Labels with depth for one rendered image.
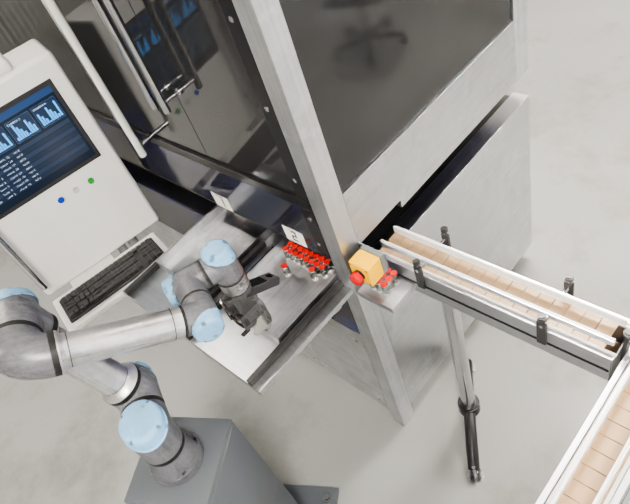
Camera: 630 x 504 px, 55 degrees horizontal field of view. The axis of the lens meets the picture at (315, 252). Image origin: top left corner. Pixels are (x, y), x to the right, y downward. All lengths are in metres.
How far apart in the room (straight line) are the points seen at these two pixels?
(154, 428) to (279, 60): 0.91
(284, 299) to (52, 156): 0.92
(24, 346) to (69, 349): 0.08
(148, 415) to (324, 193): 0.70
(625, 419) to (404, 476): 1.14
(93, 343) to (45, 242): 1.02
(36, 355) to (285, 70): 0.77
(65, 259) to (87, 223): 0.16
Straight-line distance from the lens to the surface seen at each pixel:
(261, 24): 1.25
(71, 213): 2.30
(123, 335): 1.36
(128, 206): 2.36
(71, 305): 2.30
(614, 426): 1.45
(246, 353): 1.74
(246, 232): 2.06
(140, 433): 1.59
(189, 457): 1.70
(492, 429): 2.46
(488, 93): 2.06
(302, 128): 1.38
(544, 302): 1.61
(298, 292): 1.81
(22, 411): 3.39
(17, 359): 1.35
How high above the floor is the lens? 2.22
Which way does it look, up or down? 45 degrees down
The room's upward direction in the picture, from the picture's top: 22 degrees counter-clockwise
